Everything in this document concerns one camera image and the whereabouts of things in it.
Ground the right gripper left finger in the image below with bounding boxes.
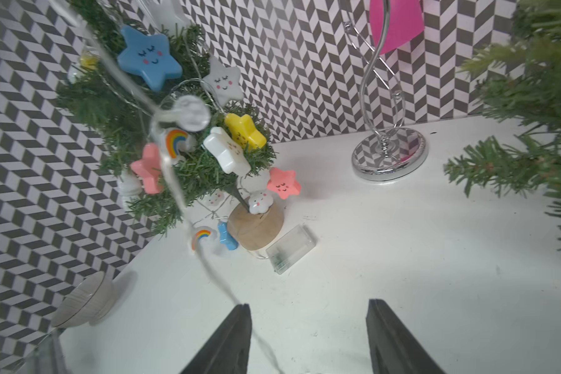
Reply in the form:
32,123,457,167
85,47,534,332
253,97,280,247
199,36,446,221
181,304,252,374

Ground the clear battery box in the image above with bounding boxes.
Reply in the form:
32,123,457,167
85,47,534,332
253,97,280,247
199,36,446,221
266,224,316,275

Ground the thin wire fairy light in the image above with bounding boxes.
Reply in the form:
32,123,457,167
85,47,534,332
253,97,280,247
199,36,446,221
46,0,286,374

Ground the left green christmas tree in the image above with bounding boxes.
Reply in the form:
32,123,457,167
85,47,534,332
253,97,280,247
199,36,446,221
55,0,286,252

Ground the right green fern tree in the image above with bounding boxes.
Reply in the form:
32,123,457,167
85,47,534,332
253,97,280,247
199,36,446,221
444,1,561,219

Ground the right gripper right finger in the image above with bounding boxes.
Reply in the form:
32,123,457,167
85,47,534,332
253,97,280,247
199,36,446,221
366,299,445,374

